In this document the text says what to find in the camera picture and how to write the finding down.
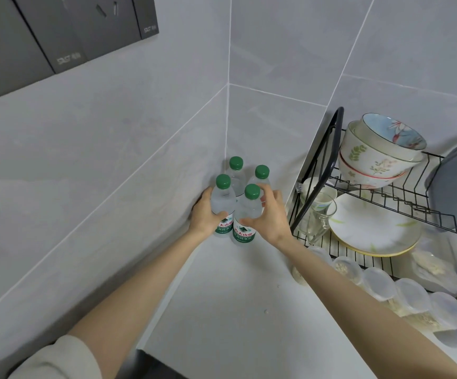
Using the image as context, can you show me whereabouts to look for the person's right hand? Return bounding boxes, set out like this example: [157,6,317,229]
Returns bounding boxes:
[238,184,296,250]

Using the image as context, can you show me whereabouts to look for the person's left hand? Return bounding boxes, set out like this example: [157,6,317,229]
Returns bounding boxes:
[189,186,230,241]

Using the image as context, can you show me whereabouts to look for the clear green-capped water bottle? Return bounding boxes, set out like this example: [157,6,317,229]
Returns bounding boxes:
[230,183,264,246]
[228,156,247,194]
[248,164,272,194]
[210,173,238,238]

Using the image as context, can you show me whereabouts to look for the person's left forearm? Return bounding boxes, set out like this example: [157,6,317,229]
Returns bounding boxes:
[68,228,209,375]

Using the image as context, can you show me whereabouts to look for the person's white shirt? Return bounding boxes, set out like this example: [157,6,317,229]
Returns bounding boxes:
[7,335,103,379]

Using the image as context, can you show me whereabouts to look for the clear glass cup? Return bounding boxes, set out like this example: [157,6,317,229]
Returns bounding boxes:
[304,197,338,246]

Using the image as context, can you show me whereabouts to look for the white cup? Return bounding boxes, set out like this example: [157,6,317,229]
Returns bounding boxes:
[299,176,338,206]

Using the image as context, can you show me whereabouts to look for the white red-rimmed bowl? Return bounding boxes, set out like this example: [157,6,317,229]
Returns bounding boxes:
[338,152,407,190]

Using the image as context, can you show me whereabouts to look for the white leaf print plate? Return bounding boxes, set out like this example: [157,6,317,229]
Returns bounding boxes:
[328,192,423,253]

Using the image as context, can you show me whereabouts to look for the yellow-rimmed plate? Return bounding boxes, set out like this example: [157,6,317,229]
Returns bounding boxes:
[330,232,420,258]

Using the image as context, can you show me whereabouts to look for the white leaf print bowl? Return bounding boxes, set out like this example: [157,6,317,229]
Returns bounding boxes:
[340,120,425,178]

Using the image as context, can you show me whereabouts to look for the blue floral bowl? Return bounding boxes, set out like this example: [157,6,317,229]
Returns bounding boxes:
[360,112,428,153]

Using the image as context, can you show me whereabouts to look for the row of clear grain jars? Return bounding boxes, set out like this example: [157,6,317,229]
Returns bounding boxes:
[291,244,457,366]

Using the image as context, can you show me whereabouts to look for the clear plastic box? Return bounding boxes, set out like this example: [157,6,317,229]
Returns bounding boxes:
[409,224,457,297]

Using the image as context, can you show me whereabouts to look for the grey plastic lid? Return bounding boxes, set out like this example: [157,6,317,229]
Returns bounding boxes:
[425,144,457,230]

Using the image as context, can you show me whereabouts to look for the black wire dish rack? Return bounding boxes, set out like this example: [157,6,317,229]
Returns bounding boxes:
[287,106,457,312]

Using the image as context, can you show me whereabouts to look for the dark grey wall socket panel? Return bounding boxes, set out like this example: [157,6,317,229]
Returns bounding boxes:
[0,0,160,107]

